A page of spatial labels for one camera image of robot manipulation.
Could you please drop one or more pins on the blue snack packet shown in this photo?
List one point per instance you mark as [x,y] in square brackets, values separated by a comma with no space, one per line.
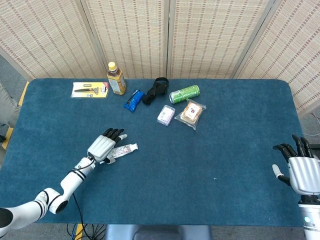
[133,101]

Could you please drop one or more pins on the woven bamboo screen panel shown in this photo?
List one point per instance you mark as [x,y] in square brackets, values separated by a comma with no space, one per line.
[50,37]
[127,37]
[292,50]
[215,37]

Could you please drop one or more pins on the purple floss pick box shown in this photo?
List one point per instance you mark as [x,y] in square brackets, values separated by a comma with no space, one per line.
[165,115]

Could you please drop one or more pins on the teal felt table cover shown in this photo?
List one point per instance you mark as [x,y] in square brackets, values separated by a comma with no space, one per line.
[187,162]

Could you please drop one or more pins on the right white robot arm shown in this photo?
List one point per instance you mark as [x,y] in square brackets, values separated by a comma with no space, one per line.
[311,220]

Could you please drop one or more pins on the razor in yellow blister pack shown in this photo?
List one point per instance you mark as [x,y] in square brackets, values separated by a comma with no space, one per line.
[100,93]

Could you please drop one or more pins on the white floral toothpaste tube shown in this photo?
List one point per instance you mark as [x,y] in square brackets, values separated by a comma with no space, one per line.
[121,150]

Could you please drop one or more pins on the yellow tea bottle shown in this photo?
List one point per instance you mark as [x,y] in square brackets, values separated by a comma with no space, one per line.
[116,81]

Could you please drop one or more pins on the green drink can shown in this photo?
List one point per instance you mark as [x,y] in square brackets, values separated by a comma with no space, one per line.
[185,94]

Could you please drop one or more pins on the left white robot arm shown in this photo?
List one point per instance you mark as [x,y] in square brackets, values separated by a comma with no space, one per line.
[70,182]

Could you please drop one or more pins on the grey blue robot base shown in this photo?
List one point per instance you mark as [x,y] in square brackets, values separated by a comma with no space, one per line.
[160,233]

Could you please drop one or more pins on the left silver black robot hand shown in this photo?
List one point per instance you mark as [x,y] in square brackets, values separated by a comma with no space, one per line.
[101,147]

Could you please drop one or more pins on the sandwich in clear bag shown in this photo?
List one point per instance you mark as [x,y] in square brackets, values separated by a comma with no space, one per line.
[191,113]

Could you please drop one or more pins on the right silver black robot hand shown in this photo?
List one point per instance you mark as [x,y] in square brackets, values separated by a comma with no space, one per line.
[305,175]

